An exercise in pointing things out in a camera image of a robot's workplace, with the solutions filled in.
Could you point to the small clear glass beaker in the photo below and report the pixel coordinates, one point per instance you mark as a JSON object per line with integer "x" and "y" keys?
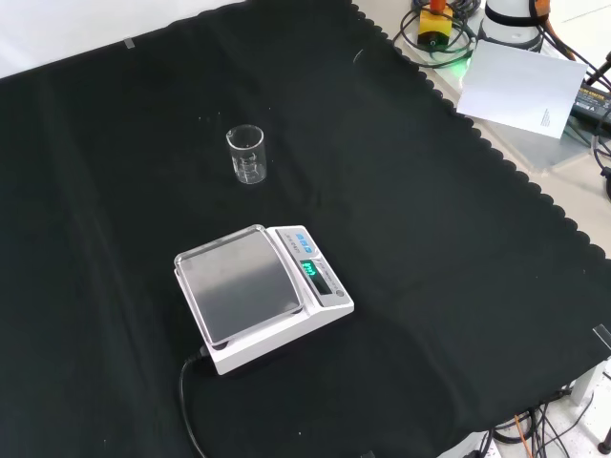
{"x": 246, "y": 155}

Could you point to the white electronic balance steel pan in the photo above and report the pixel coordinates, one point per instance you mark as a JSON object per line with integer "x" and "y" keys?
{"x": 267, "y": 296}

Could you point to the black bench cloth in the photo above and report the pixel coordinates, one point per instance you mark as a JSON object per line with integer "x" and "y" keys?
{"x": 382, "y": 191}

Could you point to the yellow stop button box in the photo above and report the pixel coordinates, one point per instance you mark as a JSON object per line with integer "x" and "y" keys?
{"x": 433, "y": 28}

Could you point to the clear tape strip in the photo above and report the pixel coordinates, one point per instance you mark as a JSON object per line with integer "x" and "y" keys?
{"x": 129, "y": 43}
{"x": 602, "y": 337}

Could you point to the pale white board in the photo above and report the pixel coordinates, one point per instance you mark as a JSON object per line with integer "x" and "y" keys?
{"x": 520, "y": 88}

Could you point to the black power adapter yellow label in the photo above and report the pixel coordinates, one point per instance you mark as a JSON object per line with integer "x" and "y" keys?
{"x": 592, "y": 102}

